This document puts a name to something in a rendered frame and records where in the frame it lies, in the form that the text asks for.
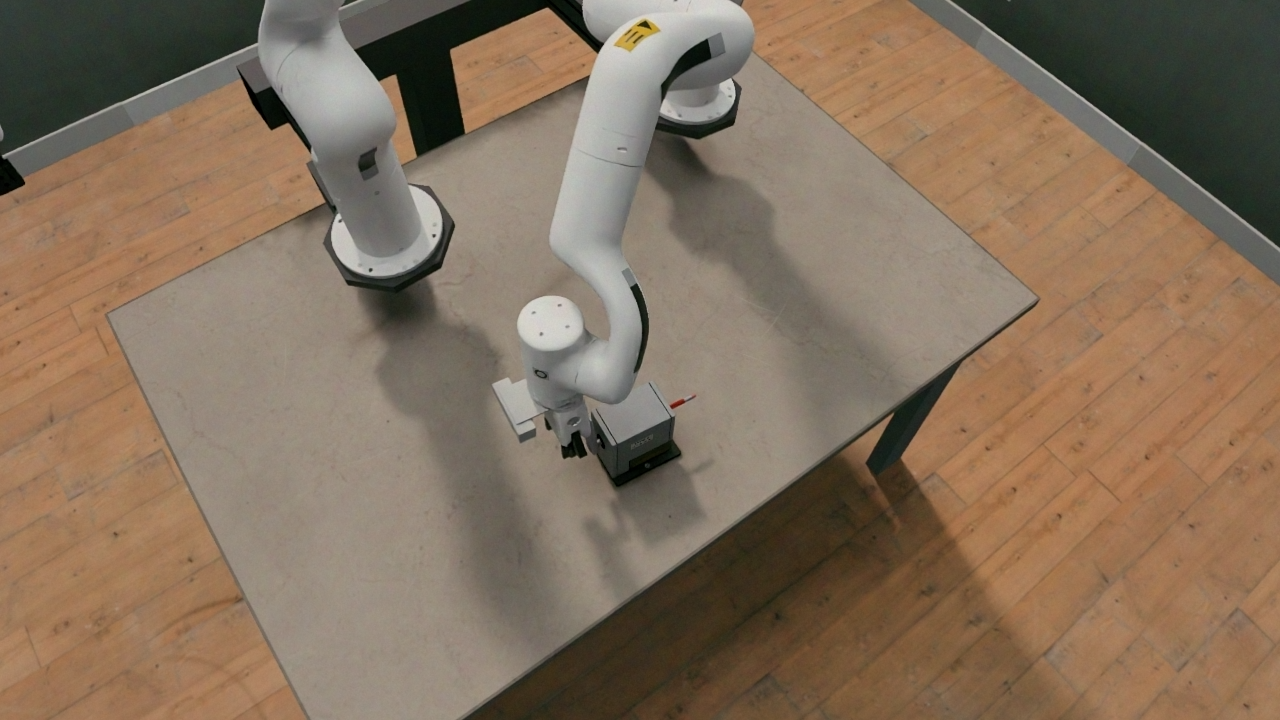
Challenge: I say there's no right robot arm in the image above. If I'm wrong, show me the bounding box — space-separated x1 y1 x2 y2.
259 0 443 279

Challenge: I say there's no grey pencil sharpener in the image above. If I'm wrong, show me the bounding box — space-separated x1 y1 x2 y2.
585 380 696 487

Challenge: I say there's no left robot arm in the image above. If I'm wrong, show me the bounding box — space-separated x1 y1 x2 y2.
492 0 755 443

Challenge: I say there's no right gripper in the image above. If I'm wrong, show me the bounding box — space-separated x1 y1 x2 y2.
0 126 26 196

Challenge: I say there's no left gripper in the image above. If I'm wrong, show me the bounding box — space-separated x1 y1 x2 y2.
544 396 591 459

